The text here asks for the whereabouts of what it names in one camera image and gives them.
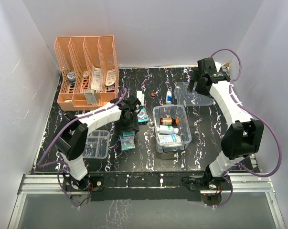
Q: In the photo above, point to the white paper packet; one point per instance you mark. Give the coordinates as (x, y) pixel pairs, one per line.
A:
(96, 81)

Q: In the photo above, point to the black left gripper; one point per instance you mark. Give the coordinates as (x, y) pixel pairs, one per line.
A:
(133, 126)

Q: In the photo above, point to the white green medicine bottle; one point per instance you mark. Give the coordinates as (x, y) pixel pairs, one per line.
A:
(167, 130)

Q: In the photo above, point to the aluminium frame rail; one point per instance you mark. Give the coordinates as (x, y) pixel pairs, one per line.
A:
(125, 204)

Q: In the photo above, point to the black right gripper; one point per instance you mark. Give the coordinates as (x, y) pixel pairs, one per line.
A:
(195, 77)

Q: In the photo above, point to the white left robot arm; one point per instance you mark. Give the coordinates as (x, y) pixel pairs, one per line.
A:
(71, 139)

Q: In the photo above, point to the clear plastic box lid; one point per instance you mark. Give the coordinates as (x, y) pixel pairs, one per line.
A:
(186, 98)

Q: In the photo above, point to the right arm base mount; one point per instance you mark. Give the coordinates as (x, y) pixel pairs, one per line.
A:
(206, 182)

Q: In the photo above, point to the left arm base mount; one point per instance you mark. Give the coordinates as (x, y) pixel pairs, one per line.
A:
(89, 184)

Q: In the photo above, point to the white gauze packet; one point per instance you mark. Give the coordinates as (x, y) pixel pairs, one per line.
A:
(141, 97)

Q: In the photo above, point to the white blue bandage roll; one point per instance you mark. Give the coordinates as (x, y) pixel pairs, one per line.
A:
(169, 97)

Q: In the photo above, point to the brown medicine bottle orange cap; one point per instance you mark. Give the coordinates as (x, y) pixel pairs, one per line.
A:
(169, 121)

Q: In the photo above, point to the clear divided tray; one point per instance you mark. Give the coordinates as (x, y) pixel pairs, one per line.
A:
(97, 145)

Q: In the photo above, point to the beige blister pack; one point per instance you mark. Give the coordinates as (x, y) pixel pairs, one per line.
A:
(110, 77)

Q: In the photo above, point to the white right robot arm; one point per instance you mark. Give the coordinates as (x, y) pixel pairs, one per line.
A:
(244, 133)

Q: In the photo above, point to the white medicine box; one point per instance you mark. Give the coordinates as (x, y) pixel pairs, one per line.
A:
(91, 97)

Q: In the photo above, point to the round blue white tin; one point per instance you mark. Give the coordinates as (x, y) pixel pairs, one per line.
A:
(72, 78)

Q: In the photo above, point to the orange plastic file organizer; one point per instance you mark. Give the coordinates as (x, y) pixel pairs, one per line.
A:
(80, 54)

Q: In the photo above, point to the teal bandage packet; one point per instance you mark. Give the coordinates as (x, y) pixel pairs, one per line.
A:
(142, 115)
(127, 142)

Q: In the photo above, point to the clear plastic storage box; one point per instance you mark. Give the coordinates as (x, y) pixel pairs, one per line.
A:
(173, 111)

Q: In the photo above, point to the white blue mask packet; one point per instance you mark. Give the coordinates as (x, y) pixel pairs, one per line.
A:
(168, 139)

